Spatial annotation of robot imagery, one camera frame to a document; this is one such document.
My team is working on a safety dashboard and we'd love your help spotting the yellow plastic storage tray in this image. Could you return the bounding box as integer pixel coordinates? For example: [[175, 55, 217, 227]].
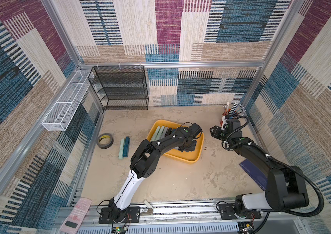
[[147, 120, 204, 164]]

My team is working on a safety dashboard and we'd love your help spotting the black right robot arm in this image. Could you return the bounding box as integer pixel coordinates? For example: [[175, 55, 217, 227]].
[[209, 119, 324, 217]]

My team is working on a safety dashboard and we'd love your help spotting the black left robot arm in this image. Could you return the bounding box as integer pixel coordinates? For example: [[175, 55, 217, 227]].
[[108, 123, 202, 223]]

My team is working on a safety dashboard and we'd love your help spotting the red pen holder cup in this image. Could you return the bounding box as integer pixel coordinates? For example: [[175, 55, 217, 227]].
[[220, 114, 226, 126]]

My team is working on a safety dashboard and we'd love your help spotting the dark blue booklet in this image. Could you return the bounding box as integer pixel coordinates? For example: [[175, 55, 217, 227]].
[[240, 160, 267, 191]]

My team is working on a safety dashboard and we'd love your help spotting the black yellow tape roll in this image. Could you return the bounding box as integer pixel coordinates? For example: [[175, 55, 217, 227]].
[[96, 133, 114, 149]]

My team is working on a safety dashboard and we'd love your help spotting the pink calculator device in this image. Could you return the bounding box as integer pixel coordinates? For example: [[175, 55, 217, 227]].
[[60, 198, 92, 234]]

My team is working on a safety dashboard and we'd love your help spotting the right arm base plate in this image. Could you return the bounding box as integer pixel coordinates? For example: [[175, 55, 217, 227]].
[[216, 202, 262, 220]]

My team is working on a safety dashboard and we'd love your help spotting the black wire mesh shelf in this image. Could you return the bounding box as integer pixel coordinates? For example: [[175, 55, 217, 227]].
[[88, 65, 149, 111]]

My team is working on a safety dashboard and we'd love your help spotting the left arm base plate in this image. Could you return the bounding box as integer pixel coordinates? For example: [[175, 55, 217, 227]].
[[98, 206, 141, 224]]

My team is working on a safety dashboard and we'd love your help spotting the white wire mesh basket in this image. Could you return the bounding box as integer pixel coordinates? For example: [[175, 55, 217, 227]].
[[42, 70, 90, 131]]

